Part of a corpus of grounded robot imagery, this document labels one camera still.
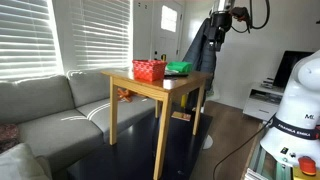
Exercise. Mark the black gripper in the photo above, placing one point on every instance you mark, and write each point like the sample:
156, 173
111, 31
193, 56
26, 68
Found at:
220, 21

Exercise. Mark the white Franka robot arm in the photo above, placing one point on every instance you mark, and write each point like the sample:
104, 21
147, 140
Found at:
296, 110

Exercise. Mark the green plastic box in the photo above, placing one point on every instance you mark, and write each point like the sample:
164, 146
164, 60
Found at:
180, 66

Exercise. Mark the dark gray hanging coat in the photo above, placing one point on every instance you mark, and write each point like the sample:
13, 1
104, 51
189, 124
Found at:
200, 53

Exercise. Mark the white door with window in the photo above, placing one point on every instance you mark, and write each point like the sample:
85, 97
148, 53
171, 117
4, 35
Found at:
166, 36

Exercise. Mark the black remote control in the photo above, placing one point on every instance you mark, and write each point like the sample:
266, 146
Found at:
176, 76

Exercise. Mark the light wooden table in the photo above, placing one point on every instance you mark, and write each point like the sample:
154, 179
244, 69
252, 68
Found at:
160, 88

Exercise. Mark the red woven basket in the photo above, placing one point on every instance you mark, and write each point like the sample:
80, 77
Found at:
149, 70

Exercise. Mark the white television stand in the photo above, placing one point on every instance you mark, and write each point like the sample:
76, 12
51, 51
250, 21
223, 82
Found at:
261, 105

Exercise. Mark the black flat screen television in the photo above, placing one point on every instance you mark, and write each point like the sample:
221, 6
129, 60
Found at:
291, 68

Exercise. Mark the orange book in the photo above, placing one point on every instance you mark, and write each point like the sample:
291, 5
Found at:
181, 116

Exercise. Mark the white round floor base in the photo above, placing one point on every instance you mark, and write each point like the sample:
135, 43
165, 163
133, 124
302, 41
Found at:
207, 142

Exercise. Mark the orange toy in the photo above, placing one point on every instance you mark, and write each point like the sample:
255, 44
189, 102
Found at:
124, 94

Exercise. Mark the narrow white window blind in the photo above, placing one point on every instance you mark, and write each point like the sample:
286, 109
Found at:
100, 33

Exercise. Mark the black floor rug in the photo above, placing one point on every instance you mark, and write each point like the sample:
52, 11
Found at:
140, 150

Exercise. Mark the red emergency stop button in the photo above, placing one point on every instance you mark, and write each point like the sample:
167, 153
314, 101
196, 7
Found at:
307, 165

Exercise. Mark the gray fabric sofa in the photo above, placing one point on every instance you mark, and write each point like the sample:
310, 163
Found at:
50, 116

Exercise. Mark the large white window blind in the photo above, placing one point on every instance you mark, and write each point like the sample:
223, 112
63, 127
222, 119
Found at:
25, 36

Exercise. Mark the dark patterned blanket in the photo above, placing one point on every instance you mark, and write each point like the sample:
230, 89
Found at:
8, 135

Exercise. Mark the light gray cushion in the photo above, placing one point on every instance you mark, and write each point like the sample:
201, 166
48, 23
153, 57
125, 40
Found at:
20, 165

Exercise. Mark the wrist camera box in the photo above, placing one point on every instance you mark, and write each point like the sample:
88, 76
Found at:
240, 14

